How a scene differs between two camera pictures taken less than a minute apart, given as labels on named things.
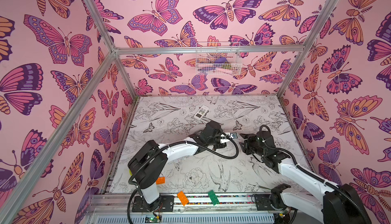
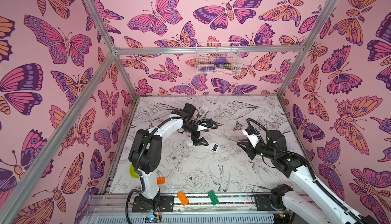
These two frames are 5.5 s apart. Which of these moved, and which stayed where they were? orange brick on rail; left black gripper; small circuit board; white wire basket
Moved: left black gripper
Stayed: white wire basket; orange brick on rail; small circuit board
